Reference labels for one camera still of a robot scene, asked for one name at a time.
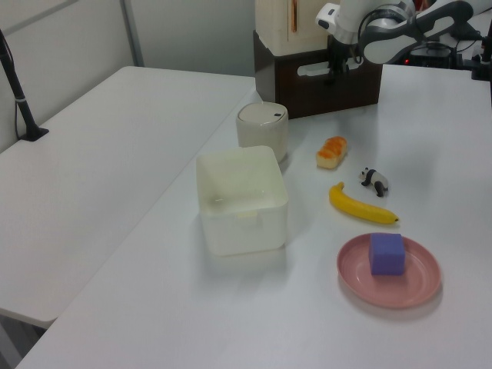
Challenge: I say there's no dark brown drawer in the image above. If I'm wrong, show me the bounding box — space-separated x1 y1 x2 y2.
277 46 384 115

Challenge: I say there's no toy panda figure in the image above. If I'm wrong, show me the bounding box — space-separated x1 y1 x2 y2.
357 167 390 198

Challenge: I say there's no yellow toy banana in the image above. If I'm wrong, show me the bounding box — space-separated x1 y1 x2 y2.
327 181 401 225

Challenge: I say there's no cream toy cabinet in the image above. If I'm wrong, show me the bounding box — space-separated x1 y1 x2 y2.
254 0 341 55

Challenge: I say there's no black camera stand pole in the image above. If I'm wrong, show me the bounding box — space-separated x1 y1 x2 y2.
0 28 50 141

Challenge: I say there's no grey metal partition post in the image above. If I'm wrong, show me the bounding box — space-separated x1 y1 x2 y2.
119 0 145 68

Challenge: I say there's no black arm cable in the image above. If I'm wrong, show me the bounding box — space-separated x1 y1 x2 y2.
352 8 389 65

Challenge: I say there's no black electronics box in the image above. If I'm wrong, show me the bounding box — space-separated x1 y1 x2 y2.
403 44 455 67

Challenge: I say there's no dark brown cabinet frame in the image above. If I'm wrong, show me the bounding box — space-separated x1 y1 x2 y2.
252 28 387 120

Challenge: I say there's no toy bread slice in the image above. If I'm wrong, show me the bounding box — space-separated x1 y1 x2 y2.
315 136 349 171

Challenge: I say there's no pink plate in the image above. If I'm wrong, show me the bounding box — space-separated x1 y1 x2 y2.
336 232 443 311

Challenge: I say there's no black table clamp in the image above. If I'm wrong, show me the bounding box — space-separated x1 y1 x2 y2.
464 32 492 81

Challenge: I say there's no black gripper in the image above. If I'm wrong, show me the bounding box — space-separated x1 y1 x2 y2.
328 35 357 77

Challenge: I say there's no white round lidded bin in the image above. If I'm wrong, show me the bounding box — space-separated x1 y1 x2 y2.
234 101 290 164

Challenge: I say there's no white square plastic container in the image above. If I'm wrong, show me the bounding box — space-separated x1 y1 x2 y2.
195 145 290 258

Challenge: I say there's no purple cube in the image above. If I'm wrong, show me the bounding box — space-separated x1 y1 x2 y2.
368 232 407 277

